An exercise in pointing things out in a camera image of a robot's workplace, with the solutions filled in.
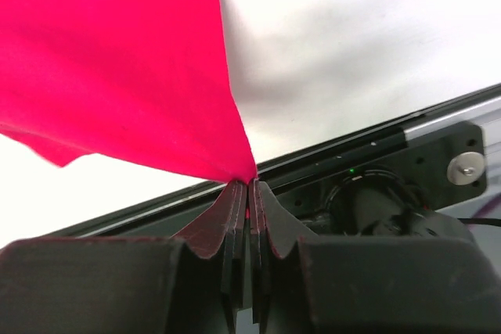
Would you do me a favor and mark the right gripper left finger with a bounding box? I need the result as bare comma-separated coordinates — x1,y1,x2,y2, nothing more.
1,181,247,333

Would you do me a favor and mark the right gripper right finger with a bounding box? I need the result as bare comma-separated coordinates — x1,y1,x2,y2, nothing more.
249,180,500,333

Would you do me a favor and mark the magenta red t shirt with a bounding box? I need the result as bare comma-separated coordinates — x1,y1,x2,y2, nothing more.
1,0,257,183

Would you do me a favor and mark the aluminium front rail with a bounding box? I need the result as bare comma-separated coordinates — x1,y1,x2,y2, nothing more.
74,93,501,237

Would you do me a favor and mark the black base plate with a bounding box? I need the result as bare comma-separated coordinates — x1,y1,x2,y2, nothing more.
53,121,487,237

